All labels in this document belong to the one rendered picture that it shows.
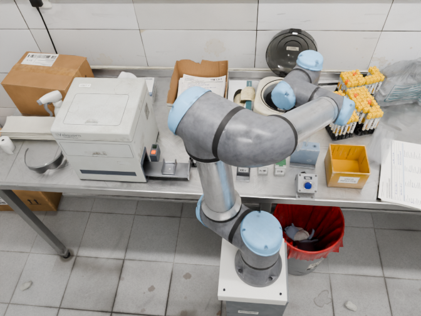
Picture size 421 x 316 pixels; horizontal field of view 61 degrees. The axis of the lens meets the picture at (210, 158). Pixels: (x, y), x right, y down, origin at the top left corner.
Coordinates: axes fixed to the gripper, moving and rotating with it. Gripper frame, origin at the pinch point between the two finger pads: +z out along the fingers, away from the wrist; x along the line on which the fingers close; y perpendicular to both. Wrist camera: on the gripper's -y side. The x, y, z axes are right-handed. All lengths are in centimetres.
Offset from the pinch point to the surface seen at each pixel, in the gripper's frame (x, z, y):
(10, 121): -1, 12, 126
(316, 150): 1.8, 5.1, -6.8
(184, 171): 14.3, 11.2, 41.9
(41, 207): -2, 97, 151
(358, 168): 1.4, 14.3, -24.4
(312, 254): 19, 61, -15
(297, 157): 2.1, 10.6, -0.5
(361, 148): -2.5, 6.9, -23.6
